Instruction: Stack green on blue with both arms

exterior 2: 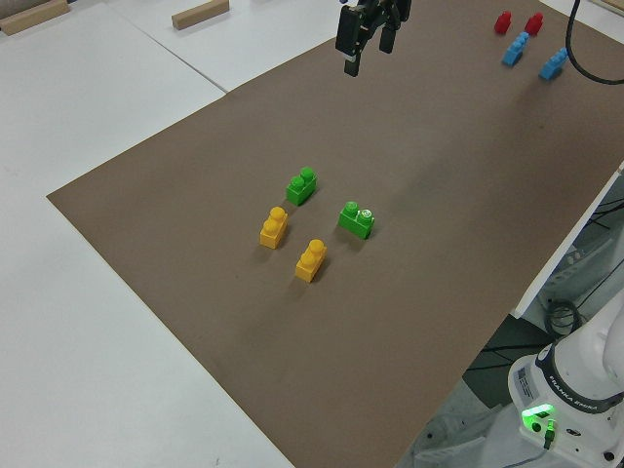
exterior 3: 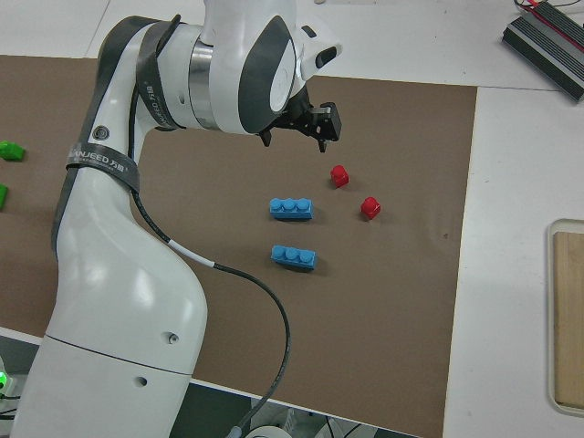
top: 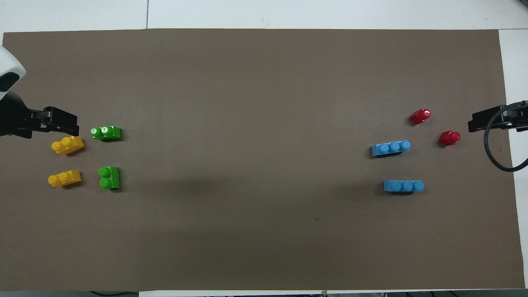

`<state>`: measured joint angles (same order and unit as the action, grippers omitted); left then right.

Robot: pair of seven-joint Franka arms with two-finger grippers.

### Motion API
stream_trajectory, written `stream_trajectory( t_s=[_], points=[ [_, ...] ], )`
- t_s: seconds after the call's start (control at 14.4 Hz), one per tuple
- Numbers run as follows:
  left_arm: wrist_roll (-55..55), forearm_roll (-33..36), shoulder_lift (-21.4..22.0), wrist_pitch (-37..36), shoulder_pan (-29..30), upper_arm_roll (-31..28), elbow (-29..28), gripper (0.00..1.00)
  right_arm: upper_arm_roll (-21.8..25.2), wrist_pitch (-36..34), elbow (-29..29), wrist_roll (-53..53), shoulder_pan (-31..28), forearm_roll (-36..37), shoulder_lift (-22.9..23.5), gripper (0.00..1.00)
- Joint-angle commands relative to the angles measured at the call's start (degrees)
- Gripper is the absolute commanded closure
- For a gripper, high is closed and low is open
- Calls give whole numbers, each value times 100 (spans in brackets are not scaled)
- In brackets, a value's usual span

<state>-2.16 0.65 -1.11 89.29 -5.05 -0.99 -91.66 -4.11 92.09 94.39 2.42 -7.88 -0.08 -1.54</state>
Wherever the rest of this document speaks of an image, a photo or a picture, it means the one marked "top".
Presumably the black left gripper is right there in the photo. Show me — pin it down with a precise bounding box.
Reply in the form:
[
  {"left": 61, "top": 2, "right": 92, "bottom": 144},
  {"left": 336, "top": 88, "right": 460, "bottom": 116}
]
[{"left": 0, "top": 92, "right": 79, "bottom": 139}]

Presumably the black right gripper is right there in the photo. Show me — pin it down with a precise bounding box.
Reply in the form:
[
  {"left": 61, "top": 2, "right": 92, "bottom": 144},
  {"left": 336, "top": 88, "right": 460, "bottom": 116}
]
[{"left": 468, "top": 101, "right": 528, "bottom": 133}]

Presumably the plain green brick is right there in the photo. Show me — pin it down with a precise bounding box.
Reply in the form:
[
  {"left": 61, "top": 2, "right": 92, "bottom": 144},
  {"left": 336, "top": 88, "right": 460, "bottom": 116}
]
[{"left": 99, "top": 166, "right": 120, "bottom": 190}]

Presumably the blue three-stud brick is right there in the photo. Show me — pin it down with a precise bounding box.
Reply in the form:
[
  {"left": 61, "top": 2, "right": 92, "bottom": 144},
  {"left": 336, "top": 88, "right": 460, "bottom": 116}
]
[
  {"left": 383, "top": 180, "right": 425, "bottom": 193},
  {"left": 371, "top": 140, "right": 411, "bottom": 158}
]

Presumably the yellow toy brick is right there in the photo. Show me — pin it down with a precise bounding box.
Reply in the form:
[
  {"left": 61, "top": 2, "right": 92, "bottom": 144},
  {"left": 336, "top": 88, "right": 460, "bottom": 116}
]
[
  {"left": 48, "top": 170, "right": 82, "bottom": 188},
  {"left": 51, "top": 136, "right": 85, "bottom": 156}
]

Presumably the red toy brick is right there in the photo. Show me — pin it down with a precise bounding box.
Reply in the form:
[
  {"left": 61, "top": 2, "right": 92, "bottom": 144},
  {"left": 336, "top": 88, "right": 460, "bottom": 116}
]
[
  {"left": 438, "top": 130, "right": 461, "bottom": 147},
  {"left": 410, "top": 108, "right": 431, "bottom": 125}
]

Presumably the green brick with white stickers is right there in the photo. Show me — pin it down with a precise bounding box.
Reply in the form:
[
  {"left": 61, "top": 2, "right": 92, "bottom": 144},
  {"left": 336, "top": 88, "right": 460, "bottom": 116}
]
[{"left": 90, "top": 125, "right": 122, "bottom": 141}]

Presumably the brown table mat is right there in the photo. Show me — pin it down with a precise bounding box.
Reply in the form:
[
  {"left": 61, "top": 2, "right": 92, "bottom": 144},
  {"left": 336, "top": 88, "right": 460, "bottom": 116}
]
[{"left": 0, "top": 28, "right": 525, "bottom": 291}]

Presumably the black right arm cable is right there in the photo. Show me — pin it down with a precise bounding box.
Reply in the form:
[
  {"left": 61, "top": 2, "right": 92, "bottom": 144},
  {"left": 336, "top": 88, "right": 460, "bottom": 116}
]
[{"left": 484, "top": 103, "right": 528, "bottom": 172}]

